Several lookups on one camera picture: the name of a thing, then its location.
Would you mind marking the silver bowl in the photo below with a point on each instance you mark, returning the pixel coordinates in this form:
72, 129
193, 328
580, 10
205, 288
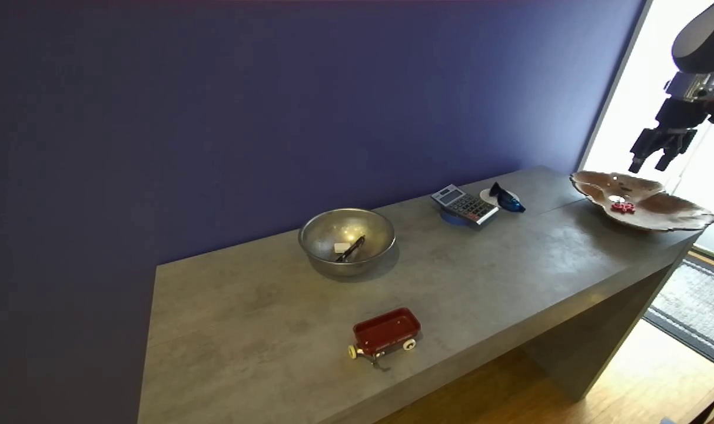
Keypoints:
345, 231

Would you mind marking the blue round coaster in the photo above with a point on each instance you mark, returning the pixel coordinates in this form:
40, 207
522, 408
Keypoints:
450, 218

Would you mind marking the glass door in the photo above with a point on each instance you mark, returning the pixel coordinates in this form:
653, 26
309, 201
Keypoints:
639, 94

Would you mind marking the black pen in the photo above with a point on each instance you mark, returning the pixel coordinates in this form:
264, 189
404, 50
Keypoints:
352, 249

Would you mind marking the grey calculator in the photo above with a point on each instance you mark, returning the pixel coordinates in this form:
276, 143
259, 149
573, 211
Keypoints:
464, 204

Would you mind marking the blue sunglasses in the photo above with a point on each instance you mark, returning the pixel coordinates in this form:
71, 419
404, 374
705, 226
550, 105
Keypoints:
508, 199

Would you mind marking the white round coaster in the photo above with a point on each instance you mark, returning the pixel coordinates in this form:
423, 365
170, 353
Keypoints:
488, 196

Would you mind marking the wooden tray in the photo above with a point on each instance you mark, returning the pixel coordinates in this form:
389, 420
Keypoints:
663, 207

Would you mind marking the grey door mat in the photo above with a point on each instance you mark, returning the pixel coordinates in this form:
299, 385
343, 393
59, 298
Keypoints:
695, 306

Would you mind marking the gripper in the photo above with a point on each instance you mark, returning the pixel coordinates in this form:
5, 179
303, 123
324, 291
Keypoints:
681, 113

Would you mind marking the white eraser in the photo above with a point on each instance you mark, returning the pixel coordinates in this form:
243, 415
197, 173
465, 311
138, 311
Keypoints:
341, 247

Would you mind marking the red toy wagon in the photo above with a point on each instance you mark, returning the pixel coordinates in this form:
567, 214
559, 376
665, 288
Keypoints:
386, 331

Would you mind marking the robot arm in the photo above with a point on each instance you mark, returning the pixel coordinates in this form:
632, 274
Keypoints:
701, 38

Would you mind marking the keys with red tag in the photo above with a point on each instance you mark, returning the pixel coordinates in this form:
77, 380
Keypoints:
623, 206

